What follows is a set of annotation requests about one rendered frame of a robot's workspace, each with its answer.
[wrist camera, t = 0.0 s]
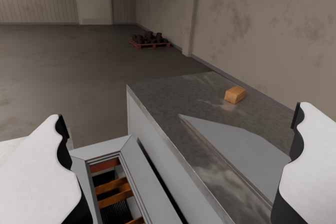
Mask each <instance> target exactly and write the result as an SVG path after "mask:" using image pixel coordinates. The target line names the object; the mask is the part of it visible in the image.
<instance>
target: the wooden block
mask: <svg viewBox="0 0 336 224"><path fill-rule="evenodd" d="M245 92H246V89H244V88H241V87H238V86H234V87H232V88H230V89H229V90H227V91H226V92H225V97H224V100H225V101H228V102H230V103H233V104H236V103H237V102H239V101H240V100H242V99H243V98H244V96H245Z"/></svg>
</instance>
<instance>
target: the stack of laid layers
mask: <svg viewBox="0 0 336 224"><path fill-rule="evenodd" d="M115 159H119V161H120V164H121V166H122V169H123V171H124V174H125V176H126V178H127V181H128V183H129V186H130V188H131V191H132V193H133V196H134V198H135V201H136V203H137V206H138V208H139V210H140V213H141V215H142V218H143V220H144V223H145V224H152V222H151V219H150V217H149V215H148V213H147V210H146V208H145V206H144V203H143V201H142V199H141V196H140V194H139V192H138V190H137V187H136V185H135V183H134V180H133V178H132V176H131V174H130V171H129V169H128V167H127V164H126V162H125V160H124V158H123V155H122V153H121V150H119V151H116V152H112V153H109V154H105V155H102V156H98V157H95V158H92V159H88V160H85V166H86V170H87V175H88V180H89V184H90V189H91V194H92V198H93V203H94V208H95V212H96V217H97V221H98V224H103V222H102V217H101V213H100V209H99V204H98V200H97V196H96V192H95V187H94V183H93V179H92V175H91V170H90V167H92V166H95V165H98V164H102V163H105V162H108V161H112V160H115Z"/></svg>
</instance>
